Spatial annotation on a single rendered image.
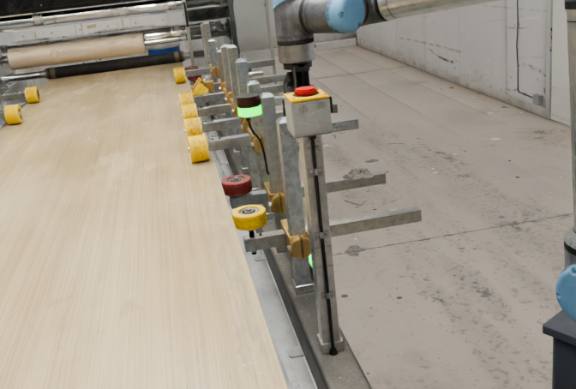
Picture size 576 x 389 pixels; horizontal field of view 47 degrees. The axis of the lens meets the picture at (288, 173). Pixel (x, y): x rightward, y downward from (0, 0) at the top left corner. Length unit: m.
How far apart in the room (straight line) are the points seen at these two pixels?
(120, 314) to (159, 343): 0.13
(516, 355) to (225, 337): 1.71
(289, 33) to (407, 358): 1.43
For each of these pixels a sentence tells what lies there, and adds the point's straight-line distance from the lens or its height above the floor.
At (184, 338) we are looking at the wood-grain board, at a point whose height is 0.90.
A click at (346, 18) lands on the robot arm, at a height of 1.31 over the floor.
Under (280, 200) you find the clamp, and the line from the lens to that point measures 1.76.
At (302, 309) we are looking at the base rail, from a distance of 1.54.
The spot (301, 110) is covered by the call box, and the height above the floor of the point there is 1.20.
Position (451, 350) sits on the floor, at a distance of 2.66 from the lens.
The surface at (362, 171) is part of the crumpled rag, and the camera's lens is 1.85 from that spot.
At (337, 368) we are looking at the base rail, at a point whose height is 0.70.
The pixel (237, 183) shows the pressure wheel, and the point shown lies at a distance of 1.76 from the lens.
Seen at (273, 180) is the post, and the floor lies 0.91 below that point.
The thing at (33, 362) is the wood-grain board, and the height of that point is 0.90.
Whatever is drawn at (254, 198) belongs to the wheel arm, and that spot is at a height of 0.85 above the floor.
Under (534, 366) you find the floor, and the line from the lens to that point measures 2.61.
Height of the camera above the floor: 1.46
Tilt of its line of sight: 18 degrees down
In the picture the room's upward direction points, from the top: 6 degrees counter-clockwise
